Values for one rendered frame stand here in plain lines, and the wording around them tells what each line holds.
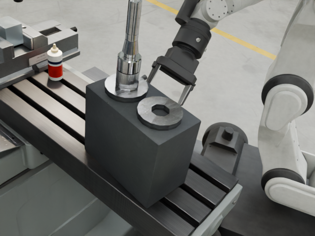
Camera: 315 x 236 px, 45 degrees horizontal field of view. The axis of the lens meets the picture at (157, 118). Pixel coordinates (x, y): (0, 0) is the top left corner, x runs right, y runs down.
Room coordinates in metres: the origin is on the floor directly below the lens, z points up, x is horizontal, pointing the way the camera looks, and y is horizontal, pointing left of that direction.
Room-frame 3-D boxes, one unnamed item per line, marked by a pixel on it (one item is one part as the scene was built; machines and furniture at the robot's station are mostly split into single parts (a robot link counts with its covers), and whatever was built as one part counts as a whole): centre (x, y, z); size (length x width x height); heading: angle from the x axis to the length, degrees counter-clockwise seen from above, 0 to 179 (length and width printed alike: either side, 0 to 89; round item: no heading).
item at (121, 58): (0.64, 0.07, 1.22); 0.05 x 0.05 x 0.01
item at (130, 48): (0.64, 0.07, 1.28); 0.03 x 0.03 x 0.11
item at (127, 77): (0.64, 0.07, 1.19); 0.05 x 0.05 x 0.06
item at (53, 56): (0.90, 0.31, 1.01); 0.04 x 0.04 x 0.11
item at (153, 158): (0.60, 0.04, 1.06); 0.22 x 0.12 x 0.20; 50
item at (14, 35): (0.91, 0.45, 1.07); 0.06 x 0.05 x 0.06; 58
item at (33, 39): (0.96, 0.42, 1.05); 0.12 x 0.06 x 0.04; 58
